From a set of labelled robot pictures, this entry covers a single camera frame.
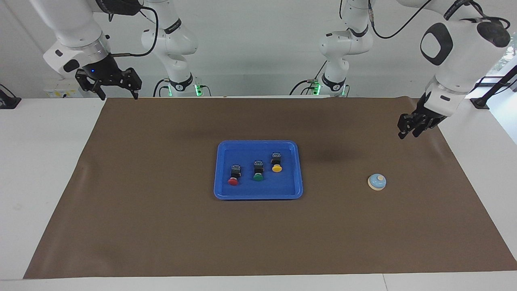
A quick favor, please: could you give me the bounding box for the red push button switch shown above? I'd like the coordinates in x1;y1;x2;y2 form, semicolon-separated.
227;164;242;186

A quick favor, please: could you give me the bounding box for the light blue call bell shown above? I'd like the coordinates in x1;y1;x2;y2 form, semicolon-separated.
367;173;387;191

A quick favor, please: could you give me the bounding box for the blue plastic tray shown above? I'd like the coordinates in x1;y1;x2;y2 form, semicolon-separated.
213;140;304;201

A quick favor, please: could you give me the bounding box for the window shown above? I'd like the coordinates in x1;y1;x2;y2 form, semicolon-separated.
487;36;517;77

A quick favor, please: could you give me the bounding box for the brown table mat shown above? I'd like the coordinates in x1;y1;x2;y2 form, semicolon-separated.
23;97;517;279

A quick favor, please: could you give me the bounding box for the black right base cable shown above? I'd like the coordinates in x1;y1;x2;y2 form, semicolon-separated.
152;78;171;98

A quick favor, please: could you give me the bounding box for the black base cable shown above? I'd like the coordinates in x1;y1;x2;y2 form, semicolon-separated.
152;78;171;98
289;61;320;96

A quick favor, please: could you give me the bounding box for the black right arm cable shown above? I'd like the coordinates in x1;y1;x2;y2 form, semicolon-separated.
108;3;160;57

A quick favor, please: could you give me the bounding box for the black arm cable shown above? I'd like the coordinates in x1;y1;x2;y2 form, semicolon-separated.
370;0;435;40
108;3;160;57

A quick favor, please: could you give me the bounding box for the white wall socket box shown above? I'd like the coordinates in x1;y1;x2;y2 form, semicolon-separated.
44;78;84;98

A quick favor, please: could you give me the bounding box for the black camera stand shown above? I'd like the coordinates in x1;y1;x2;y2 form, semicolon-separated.
470;65;517;110

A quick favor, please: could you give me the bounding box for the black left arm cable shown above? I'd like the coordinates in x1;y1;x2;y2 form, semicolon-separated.
370;0;435;40

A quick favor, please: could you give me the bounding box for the black clamp bracket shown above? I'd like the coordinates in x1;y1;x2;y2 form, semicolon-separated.
0;84;22;110

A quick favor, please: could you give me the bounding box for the black left base cable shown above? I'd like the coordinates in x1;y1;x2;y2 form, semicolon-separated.
289;61;320;96

